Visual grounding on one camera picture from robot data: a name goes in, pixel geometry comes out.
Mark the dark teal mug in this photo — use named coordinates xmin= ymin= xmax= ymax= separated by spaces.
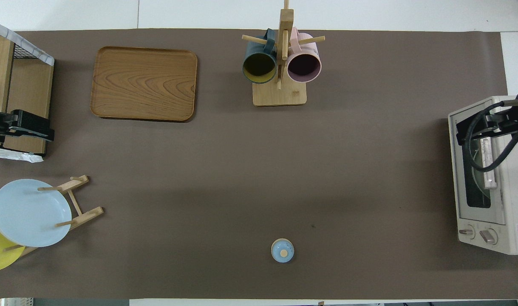
xmin=242 ymin=28 xmax=278 ymax=85

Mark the brown table mat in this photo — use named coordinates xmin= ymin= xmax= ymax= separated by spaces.
xmin=0 ymin=29 xmax=518 ymax=300

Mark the cream toaster oven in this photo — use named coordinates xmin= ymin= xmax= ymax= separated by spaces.
xmin=448 ymin=96 xmax=518 ymax=255

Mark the wooden plate rack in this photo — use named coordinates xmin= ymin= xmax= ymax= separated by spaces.
xmin=4 ymin=175 xmax=104 ymax=258

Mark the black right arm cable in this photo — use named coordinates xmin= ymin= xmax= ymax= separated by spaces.
xmin=464 ymin=99 xmax=518 ymax=173

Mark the wooden serving tray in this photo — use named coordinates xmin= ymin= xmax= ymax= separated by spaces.
xmin=90 ymin=46 xmax=198 ymax=122

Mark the pale green plate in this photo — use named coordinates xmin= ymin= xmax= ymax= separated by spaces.
xmin=471 ymin=147 xmax=491 ymax=198

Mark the pink mug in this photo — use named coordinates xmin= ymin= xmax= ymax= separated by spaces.
xmin=286 ymin=27 xmax=323 ymax=83

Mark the light blue plate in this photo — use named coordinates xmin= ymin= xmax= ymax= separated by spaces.
xmin=0 ymin=179 xmax=72 ymax=248

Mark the wooden mug tree stand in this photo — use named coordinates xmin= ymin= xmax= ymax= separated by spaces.
xmin=242 ymin=0 xmax=326 ymax=107

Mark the wire basket wooden shelf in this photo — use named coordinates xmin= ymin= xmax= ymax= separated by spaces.
xmin=0 ymin=17 xmax=55 ymax=164

